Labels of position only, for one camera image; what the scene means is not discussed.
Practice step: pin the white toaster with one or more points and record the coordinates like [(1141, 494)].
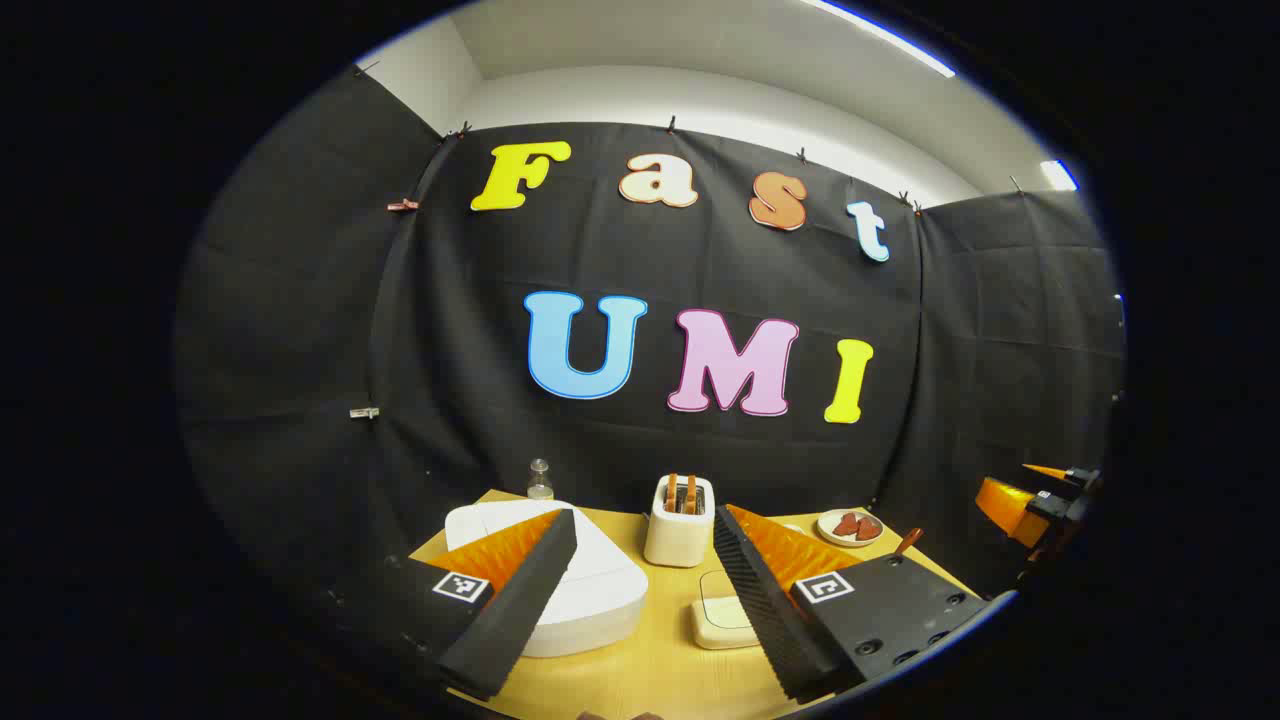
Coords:
[(678, 542)]

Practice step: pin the toast bread slice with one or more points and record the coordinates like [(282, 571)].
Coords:
[(672, 492), (690, 494)]

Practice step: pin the clear container of rice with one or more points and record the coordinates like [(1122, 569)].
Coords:
[(720, 628)]

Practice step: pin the black backdrop cloth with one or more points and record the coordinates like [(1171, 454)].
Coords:
[(600, 250)]

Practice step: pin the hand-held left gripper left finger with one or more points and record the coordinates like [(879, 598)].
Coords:
[(520, 600)]

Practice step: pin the brown wooden spoon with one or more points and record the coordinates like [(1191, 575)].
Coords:
[(908, 541)]

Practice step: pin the small glass bottle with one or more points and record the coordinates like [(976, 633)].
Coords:
[(540, 485)]

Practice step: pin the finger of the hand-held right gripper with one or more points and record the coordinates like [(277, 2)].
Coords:
[(1010, 508), (1075, 477)]

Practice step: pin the round white plate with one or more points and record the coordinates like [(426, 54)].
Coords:
[(828, 530)]

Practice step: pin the white rice cooker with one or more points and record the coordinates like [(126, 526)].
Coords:
[(600, 600)]

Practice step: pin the red meat piece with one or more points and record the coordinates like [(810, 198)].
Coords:
[(868, 529), (847, 524)]

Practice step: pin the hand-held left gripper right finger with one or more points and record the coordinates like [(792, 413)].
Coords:
[(765, 610)]

